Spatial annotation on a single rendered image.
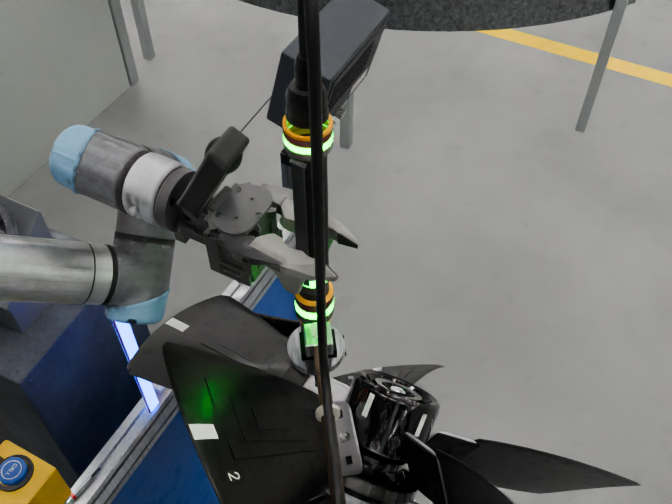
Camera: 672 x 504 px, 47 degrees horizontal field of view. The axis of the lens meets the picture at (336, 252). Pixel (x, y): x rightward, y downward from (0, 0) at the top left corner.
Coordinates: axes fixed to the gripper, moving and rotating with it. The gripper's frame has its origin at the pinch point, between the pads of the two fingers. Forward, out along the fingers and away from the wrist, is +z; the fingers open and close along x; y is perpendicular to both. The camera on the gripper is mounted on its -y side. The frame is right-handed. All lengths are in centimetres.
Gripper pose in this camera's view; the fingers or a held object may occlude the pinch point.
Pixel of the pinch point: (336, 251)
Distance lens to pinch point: 76.4
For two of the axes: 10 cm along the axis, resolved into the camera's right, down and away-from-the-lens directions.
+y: 0.0, 6.3, 7.7
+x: -4.7, 6.8, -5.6
